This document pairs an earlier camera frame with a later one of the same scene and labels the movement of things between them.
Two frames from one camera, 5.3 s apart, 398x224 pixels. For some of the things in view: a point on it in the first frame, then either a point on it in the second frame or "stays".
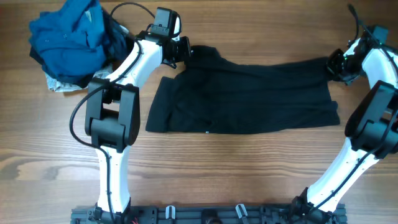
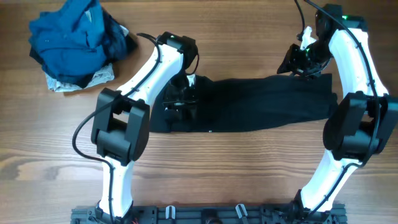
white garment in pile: [58, 86] stays
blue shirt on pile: [71, 38] stays
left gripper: [184, 51] -> [189, 100]
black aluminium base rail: [257, 214] stays
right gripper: [331, 62] -> [290, 63]
